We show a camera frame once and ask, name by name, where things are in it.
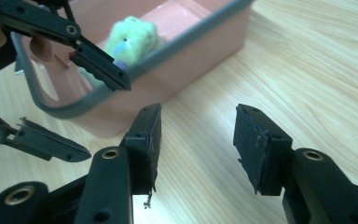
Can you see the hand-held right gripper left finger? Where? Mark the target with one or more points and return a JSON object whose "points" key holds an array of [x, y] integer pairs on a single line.
{"points": [[143, 149]]}

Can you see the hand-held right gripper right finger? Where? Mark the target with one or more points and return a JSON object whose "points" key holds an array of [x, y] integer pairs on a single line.
{"points": [[261, 155]]}

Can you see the green mitten with face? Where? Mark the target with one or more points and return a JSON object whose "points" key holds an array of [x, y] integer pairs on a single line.
{"points": [[133, 39]]}

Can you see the pink basin with grey rim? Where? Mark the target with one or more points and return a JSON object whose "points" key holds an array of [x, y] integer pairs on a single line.
{"points": [[174, 68]]}

